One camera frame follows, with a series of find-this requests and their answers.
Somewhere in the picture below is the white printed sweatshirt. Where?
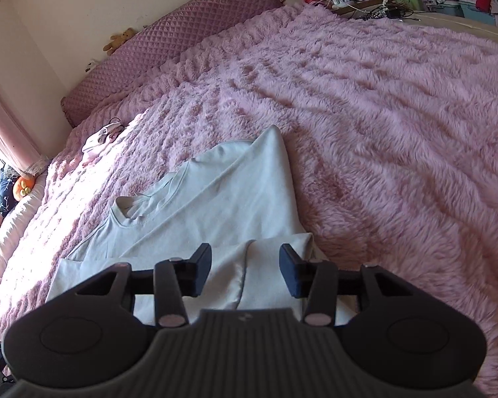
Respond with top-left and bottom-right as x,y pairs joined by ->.
44,124 -> 354,326

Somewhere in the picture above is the small pink folded garment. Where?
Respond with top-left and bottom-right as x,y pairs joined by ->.
82,117 -> 125,154

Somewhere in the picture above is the pink fluffy bed blanket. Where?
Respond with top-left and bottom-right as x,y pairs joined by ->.
0,5 -> 498,397

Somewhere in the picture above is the orange plush toy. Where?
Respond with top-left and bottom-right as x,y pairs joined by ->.
12,173 -> 37,201

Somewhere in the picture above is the pink curtain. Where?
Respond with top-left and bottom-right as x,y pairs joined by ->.
0,95 -> 49,176

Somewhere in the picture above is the brown teddy bear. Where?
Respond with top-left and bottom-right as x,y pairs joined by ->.
103,28 -> 136,56

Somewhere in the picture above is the purple quilted headboard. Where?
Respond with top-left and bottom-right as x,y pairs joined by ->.
61,0 -> 285,128

